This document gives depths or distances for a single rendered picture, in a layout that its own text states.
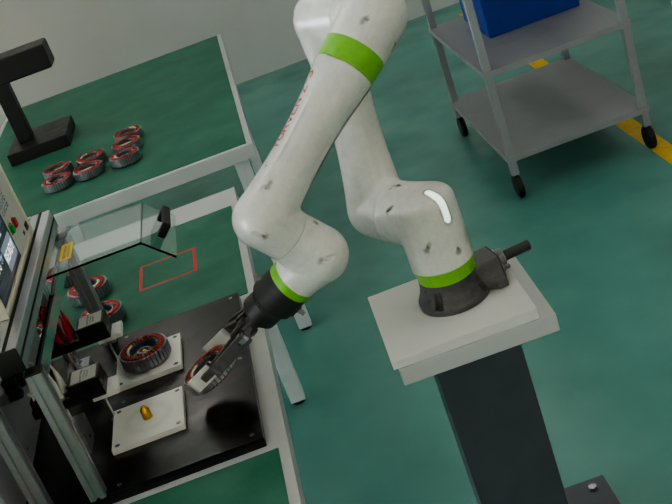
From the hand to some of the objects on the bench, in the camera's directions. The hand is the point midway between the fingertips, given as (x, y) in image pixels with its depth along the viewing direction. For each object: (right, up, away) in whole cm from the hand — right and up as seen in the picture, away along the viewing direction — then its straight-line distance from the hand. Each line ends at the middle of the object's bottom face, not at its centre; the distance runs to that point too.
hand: (206, 364), depth 213 cm
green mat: (-44, +8, +74) cm, 86 cm away
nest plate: (-12, -12, +3) cm, 17 cm away
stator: (-16, -2, +25) cm, 29 cm away
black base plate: (-14, -10, +15) cm, 23 cm away
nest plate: (-15, -3, +25) cm, 30 cm away
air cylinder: (-25, -17, +3) cm, 30 cm away
